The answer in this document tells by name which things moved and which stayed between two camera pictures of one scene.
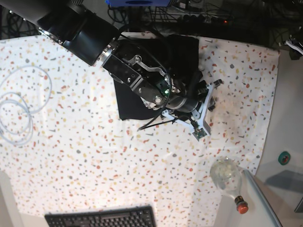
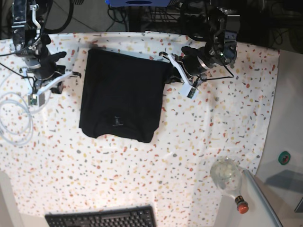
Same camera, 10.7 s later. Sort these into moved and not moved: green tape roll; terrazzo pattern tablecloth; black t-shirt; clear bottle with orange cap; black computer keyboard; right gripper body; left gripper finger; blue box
Moved: left gripper finger; black t-shirt; right gripper body
Not moved: blue box; green tape roll; black computer keyboard; terrazzo pattern tablecloth; clear bottle with orange cap
